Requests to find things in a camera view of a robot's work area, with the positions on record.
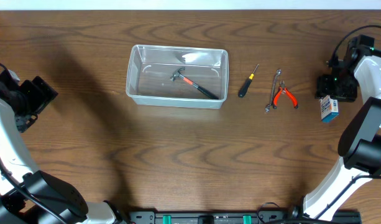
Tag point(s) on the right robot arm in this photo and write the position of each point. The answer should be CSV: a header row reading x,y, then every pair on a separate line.
x,y
359,147

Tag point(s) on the silver double-ended wrench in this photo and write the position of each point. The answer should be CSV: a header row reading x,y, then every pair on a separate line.
x,y
278,73

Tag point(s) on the blue white cardboard box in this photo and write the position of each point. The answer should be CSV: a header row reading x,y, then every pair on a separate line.
x,y
329,109

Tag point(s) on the small hammer black red handle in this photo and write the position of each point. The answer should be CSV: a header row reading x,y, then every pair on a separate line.
x,y
177,74

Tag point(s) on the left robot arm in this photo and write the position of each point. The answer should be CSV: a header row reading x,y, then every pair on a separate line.
x,y
28,194

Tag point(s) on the black mounting rail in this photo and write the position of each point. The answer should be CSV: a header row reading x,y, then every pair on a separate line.
x,y
151,217

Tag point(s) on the red handled pliers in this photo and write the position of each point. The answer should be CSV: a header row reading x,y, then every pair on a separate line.
x,y
283,90

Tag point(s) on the clear plastic storage container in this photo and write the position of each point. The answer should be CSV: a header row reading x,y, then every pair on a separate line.
x,y
151,66

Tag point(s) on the black yellow screwdriver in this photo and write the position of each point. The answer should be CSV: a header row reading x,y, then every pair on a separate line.
x,y
243,90

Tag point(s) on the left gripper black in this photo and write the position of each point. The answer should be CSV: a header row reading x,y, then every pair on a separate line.
x,y
38,101

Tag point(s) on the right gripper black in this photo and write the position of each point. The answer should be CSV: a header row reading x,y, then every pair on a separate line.
x,y
324,87

